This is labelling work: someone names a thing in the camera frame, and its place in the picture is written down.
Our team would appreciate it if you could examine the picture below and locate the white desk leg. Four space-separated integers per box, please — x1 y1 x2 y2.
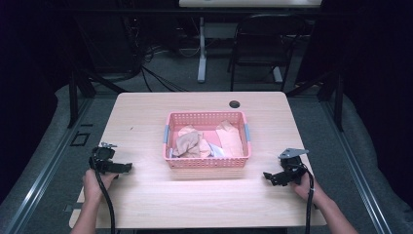
272 65 284 84
197 16 208 84

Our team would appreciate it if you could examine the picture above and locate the black metal stand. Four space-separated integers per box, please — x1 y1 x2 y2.
65 66 129 129
285 70 345 133

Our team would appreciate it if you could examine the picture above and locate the bundle of black floor cables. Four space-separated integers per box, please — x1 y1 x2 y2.
122 14 196 94

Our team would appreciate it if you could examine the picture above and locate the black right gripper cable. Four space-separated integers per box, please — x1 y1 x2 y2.
287 163 316 234

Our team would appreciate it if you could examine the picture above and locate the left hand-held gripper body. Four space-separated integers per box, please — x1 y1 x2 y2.
89 141 119 176

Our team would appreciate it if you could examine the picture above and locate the light blue cloth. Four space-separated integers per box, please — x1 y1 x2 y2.
207 142 226 159

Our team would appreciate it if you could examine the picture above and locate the black folding chair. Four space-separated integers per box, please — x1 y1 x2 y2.
227 13 307 93

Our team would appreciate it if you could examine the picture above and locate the person's right hand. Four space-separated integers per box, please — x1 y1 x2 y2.
289 172 323 205

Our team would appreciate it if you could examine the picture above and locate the person's left hand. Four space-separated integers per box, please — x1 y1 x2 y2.
82 168 120 205

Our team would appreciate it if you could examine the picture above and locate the brown sock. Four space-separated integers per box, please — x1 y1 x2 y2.
172 131 203 159

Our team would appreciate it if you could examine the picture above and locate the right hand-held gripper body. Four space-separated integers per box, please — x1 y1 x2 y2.
278 147 308 187

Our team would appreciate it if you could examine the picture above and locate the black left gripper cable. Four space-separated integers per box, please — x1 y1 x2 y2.
91 156 117 234

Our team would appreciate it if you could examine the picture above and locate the aluminium floor rail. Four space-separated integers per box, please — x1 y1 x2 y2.
0 97 95 234
319 99 394 234

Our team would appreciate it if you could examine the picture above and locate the white desk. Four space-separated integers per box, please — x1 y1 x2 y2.
178 0 323 9

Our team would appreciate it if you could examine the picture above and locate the peach sock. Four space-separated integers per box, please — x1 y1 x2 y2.
176 125 212 159

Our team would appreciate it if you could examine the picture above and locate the pink plastic basket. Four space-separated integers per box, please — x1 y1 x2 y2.
162 110 253 170

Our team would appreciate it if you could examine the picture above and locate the orange pink cloth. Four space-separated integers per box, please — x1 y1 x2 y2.
215 119 244 159

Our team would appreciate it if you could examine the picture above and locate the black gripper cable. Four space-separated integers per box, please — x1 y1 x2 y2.
287 163 316 234
91 156 117 234

